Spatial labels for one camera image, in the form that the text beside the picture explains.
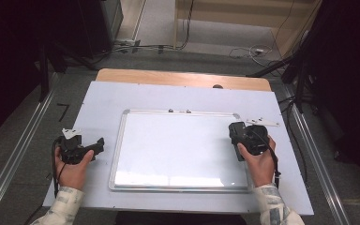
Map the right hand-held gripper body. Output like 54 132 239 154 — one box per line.
243 117 281 157

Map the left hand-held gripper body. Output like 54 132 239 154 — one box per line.
58 127 92 166

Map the silver framed whiteboard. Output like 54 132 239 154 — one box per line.
108 108 254 193

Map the person's left hand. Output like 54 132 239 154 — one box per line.
53 146 96 192

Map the person's right hand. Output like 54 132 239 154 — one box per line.
236 136 278 188

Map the white table cover sheet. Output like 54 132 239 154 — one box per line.
42 80 315 217

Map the black metal stand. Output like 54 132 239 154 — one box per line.
293 52 308 114

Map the wooden table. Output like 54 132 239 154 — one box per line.
95 67 273 93

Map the person's dark clothing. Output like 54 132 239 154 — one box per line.
114 211 248 225

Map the black cabinet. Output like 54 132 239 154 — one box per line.
76 0 125 60

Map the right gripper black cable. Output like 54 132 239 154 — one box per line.
251 128 282 189

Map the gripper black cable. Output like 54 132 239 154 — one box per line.
251 128 282 189
51 137 68 199

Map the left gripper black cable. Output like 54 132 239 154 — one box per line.
51 137 68 199

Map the aluminium floor rail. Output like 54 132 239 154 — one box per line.
0 72 60 225
281 83 353 225

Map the white floor cable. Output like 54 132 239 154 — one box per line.
228 44 276 68

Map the black floor cable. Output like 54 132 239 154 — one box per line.
90 0 196 65

